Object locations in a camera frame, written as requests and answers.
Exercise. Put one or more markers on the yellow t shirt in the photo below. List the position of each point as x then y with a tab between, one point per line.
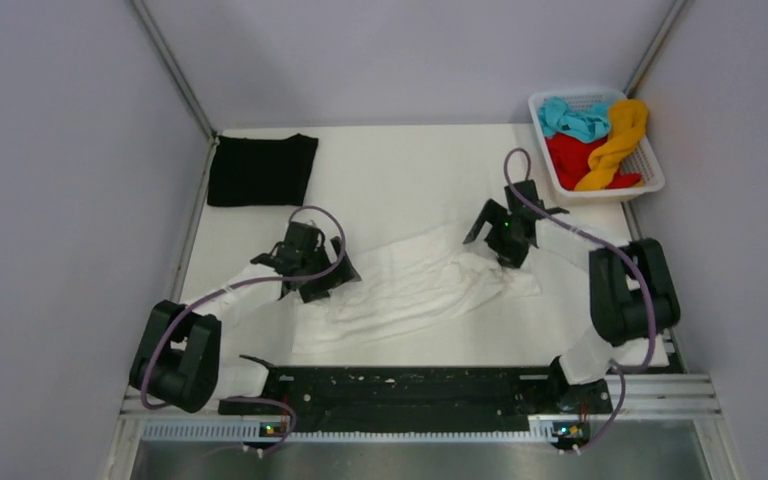
628	120

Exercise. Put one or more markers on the folded black t shirt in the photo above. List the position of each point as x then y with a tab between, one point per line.
261	172

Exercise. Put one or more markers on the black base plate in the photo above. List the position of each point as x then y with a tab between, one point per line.
422	399

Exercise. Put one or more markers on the white t shirt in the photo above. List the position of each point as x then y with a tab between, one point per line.
407	286

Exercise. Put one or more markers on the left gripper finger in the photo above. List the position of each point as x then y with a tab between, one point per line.
344	271
311	290

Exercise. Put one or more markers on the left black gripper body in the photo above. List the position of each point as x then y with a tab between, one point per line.
317	263

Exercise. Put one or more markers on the white plastic basket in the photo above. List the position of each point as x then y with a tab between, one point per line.
642	160

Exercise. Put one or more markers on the right aluminium corner post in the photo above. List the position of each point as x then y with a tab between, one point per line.
677	9

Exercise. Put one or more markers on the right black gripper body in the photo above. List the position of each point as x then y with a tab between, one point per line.
506	243

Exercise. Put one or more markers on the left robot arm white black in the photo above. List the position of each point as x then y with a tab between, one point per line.
177	362

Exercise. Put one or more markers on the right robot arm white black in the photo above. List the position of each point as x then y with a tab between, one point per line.
630	292

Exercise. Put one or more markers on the aluminium corner post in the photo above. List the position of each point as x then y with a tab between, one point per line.
172	67
677	9

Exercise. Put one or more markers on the red t shirt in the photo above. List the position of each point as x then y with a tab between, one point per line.
570	156

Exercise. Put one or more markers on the left aluminium corner post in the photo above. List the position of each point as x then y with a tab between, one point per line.
172	67

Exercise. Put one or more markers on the aluminium front rail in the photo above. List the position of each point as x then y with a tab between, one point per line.
670	427

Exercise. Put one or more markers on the cyan t shirt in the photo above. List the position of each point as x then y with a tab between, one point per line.
557	117

